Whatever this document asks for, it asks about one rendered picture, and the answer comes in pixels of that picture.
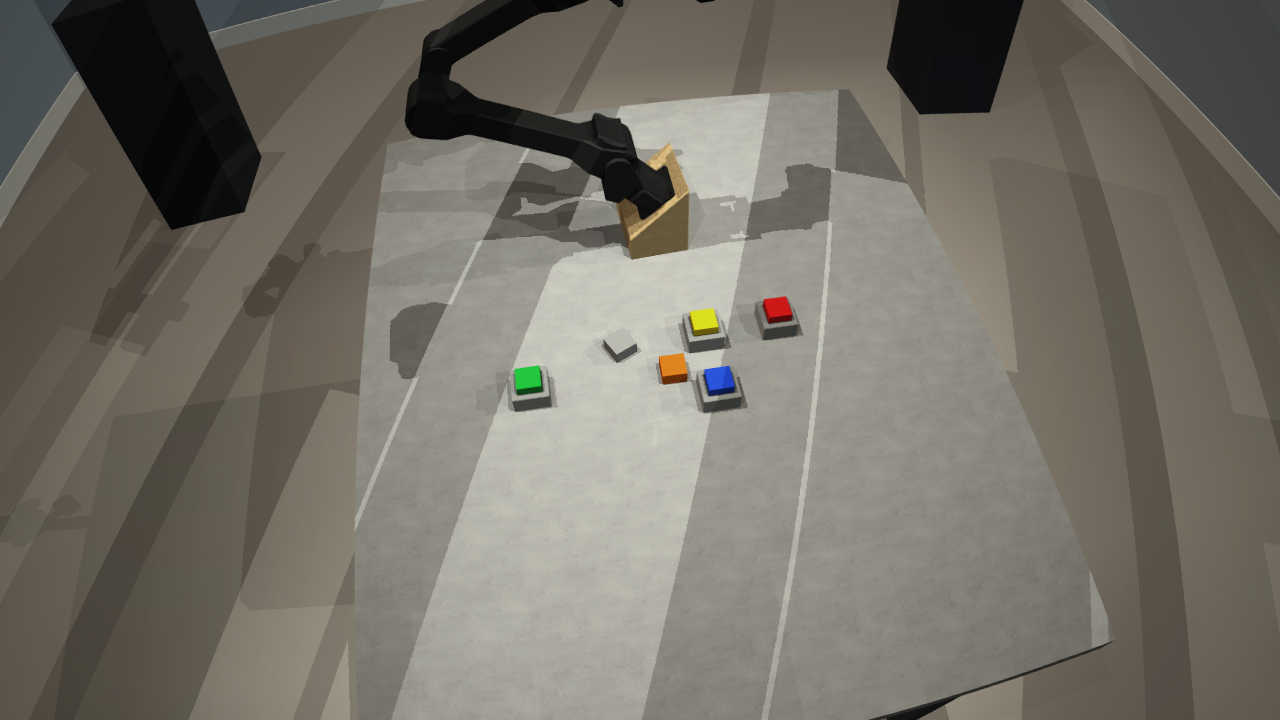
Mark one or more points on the red button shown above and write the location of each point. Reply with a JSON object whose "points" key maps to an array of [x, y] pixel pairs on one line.
{"points": [[775, 318]]}

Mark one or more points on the yellow button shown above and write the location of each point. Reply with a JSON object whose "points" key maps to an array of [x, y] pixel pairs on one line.
{"points": [[703, 330]]}

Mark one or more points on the green button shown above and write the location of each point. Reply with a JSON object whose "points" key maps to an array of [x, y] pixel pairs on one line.
{"points": [[530, 388]]}

